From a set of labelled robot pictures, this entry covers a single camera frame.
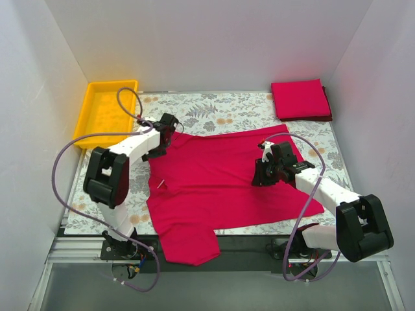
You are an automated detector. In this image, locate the aluminium frame rail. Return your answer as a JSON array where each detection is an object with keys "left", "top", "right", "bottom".
[{"left": 30, "top": 235, "right": 405, "bottom": 310}]

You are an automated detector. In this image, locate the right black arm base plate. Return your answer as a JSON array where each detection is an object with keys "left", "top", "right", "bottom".
[{"left": 265, "top": 238, "right": 326, "bottom": 260}]

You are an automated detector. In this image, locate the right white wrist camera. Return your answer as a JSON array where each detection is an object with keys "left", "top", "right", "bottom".
[{"left": 258, "top": 140, "right": 274, "bottom": 163}]

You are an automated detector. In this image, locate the folded crimson t-shirt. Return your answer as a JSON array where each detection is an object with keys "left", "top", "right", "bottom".
[{"left": 271, "top": 79, "right": 332, "bottom": 121}]

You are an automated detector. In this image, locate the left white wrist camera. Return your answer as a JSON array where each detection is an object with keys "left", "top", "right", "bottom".
[{"left": 136, "top": 117, "right": 156, "bottom": 128}]

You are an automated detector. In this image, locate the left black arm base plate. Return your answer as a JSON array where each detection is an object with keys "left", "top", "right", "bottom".
[{"left": 100, "top": 235, "right": 154, "bottom": 260}]

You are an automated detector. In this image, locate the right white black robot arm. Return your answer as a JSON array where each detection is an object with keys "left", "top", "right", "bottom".
[{"left": 252, "top": 141, "right": 394, "bottom": 262}]

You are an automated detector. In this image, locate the yellow plastic bin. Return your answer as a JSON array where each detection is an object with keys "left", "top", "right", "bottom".
[{"left": 73, "top": 80, "right": 138, "bottom": 149}]

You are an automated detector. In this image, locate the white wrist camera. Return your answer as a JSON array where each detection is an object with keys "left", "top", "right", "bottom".
[
  {"left": 258, "top": 140, "right": 274, "bottom": 163},
  {"left": 136, "top": 117, "right": 156, "bottom": 128}
]

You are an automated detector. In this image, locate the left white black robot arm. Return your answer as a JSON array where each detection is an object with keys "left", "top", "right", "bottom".
[{"left": 83, "top": 113, "right": 180, "bottom": 259}]

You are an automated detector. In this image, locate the floral patterned table mat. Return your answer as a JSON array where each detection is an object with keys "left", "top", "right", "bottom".
[{"left": 61, "top": 92, "right": 353, "bottom": 236}]

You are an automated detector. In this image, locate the folded dark red t-shirt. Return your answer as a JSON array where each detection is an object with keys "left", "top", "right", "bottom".
[{"left": 276, "top": 86, "right": 332, "bottom": 122}]

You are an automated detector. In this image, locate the crimson t-shirt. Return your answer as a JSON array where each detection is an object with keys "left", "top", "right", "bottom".
[
  {"left": 271, "top": 79, "right": 332, "bottom": 121},
  {"left": 147, "top": 125, "right": 323, "bottom": 266}
]

